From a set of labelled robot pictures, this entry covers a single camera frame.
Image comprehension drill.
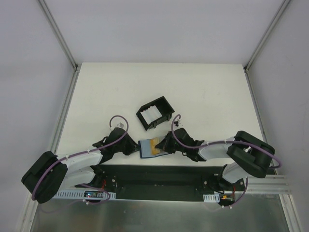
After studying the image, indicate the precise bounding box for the blue leather card holder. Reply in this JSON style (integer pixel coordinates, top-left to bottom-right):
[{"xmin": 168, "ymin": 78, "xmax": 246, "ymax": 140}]
[{"xmin": 138, "ymin": 136, "xmax": 167, "ymax": 159}]

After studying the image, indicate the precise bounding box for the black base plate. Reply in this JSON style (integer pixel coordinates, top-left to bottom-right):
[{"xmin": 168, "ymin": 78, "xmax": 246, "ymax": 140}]
[{"xmin": 85, "ymin": 164, "xmax": 244, "ymax": 202}]

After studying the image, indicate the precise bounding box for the white cable duct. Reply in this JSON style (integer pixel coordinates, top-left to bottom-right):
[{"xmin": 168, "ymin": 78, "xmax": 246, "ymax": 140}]
[
  {"xmin": 203, "ymin": 193, "xmax": 220, "ymax": 203},
  {"xmin": 53, "ymin": 189, "xmax": 116, "ymax": 201}
]

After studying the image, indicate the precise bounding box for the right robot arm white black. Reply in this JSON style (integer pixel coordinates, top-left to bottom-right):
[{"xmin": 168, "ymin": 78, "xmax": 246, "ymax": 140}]
[{"xmin": 155, "ymin": 128, "xmax": 275, "ymax": 193}]

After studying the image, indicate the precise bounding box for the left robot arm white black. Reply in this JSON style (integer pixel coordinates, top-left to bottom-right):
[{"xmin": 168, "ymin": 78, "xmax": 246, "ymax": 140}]
[{"xmin": 21, "ymin": 128, "xmax": 140, "ymax": 203}]

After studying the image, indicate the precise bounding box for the right white cable duct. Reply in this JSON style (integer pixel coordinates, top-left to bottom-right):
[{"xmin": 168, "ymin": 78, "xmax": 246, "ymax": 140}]
[{"xmin": 203, "ymin": 193, "xmax": 220, "ymax": 203}]

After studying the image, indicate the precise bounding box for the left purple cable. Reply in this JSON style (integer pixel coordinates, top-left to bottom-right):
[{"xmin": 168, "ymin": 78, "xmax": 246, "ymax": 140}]
[{"xmin": 31, "ymin": 115, "xmax": 130, "ymax": 213}]

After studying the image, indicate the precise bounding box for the left white cable duct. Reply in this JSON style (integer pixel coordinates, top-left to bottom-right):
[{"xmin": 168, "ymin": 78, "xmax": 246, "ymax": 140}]
[{"xmin": 53, "ymin": 189, "xmax": 116, "ymax": 201}]

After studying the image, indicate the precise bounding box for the white card stack in rack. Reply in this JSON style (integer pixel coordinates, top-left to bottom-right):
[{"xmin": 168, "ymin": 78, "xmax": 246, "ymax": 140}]
[{"xmin": 141, "ymin": 106, "xmax": 162, "ymax": 124}]

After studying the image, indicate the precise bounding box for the black plastic card rack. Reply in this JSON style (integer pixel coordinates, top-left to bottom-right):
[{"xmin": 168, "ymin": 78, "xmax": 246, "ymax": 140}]
[{"xmin": 136, "ymin": 96, "xmax": 175, "ymax": 131}]

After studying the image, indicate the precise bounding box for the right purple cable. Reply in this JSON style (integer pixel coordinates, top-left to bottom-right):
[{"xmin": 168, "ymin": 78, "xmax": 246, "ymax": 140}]
[{"xmin": 171, "ymin": 115, "xmax": 282, "ymax": 210}]

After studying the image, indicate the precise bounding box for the purple cable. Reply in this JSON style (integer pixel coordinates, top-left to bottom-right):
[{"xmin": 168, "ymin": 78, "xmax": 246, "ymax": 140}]
[
  {"xmin": 171, "ymin": 115, "xmax": 282, "ymax": 210},
  {"xmin": 31, "ymin": 115, "xmax": 130, "ymax": 213}
]

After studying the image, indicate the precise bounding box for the right aluminium frame post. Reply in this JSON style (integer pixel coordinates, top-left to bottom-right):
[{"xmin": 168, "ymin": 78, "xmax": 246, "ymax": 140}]
[{"xmin": 244, "ymin": 0, "xmax": 293, "ymax": 73}]

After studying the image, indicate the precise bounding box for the left aluminium frame post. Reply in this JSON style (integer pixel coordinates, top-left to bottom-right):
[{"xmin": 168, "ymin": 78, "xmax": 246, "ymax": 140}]
[{"xmin": 37, "ymin": 0, "xmax": 79, "ymax": 70}]

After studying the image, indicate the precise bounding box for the aluminium frame post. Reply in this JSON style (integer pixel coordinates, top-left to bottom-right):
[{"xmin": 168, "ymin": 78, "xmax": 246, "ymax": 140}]
[
  {"xmin": 244, "ymin": 0, "xmax": 293, "ymax": 73},
  {"xmin": 37, "ymin": 0, "xmax": 79, "ymax": 70}
]

